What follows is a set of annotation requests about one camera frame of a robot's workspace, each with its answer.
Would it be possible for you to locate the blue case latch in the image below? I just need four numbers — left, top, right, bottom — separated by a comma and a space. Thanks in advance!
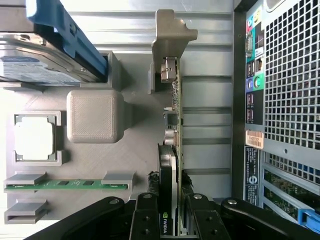
296, 206, 320, 229

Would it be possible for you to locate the silver CPU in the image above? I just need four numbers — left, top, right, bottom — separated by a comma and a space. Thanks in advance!
14, 115, 56, 161

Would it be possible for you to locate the hard disk blue carrier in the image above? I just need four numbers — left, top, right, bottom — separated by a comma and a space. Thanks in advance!
0, 0, 109, 86

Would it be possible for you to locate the grey printed parts rack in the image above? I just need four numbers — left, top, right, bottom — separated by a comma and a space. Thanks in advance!
0, 48, 161, 226

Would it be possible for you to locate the green RAM stick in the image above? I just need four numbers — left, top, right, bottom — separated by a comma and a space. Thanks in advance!
4, 178, 129, 191

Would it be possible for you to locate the open grey PC case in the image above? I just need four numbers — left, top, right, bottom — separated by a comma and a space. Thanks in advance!
231, 0, 320, 233

